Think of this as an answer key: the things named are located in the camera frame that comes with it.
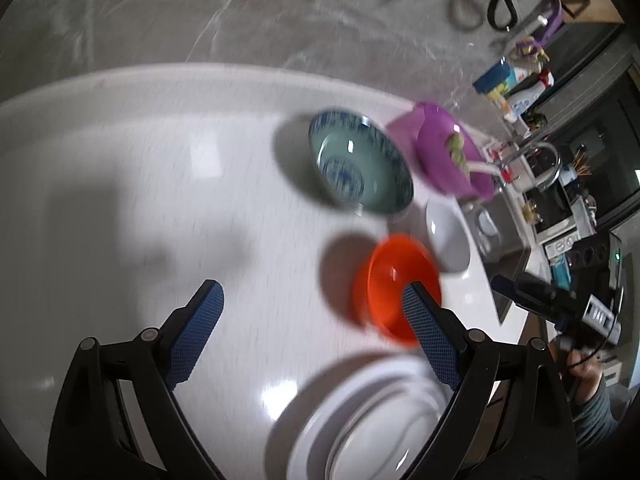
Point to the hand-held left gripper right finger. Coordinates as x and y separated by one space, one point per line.
430 335

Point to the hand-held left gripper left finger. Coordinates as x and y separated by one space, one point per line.
197 335

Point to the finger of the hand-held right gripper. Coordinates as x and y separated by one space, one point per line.
550 291
502 285

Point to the small white bowl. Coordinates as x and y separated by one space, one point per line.
450 235

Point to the orange bowl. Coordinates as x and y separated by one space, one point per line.
385 275

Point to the large white plate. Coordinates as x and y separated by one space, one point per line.
300 440

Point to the blue patterned green bowl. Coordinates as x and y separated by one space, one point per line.
360 165

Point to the person's right forearm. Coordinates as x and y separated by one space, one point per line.
597 420

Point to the person's right hand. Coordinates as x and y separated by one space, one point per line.
590 375

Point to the stainless steel sink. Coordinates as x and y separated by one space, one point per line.
495 260

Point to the white spoon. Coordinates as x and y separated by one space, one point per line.
482 167

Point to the chrome faucet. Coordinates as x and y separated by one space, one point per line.
545 147

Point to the green vegetable pieces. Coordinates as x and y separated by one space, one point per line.
456 147

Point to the purple plastic bowl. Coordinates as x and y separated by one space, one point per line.
430 150

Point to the white spray bottle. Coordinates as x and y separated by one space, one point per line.
525 100

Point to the blue cup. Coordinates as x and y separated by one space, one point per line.
492 77

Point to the yellow dish soap bottle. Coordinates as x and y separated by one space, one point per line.
531 52

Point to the purple peeler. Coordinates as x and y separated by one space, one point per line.
550 22

